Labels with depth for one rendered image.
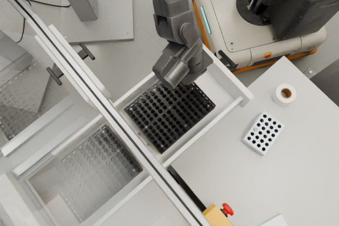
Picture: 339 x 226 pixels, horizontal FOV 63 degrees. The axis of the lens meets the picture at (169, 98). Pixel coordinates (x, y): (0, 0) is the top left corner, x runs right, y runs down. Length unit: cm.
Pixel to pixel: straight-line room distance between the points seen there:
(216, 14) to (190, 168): 102
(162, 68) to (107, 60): 134
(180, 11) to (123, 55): 136
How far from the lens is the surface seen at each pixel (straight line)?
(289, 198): 103
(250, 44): 166
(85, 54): 93
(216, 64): 87
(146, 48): 192
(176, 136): 86
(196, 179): 96
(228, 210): 84
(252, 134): 99
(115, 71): 188
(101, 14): 205
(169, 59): 61
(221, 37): 164
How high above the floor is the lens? 172
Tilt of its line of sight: 75 degrees down
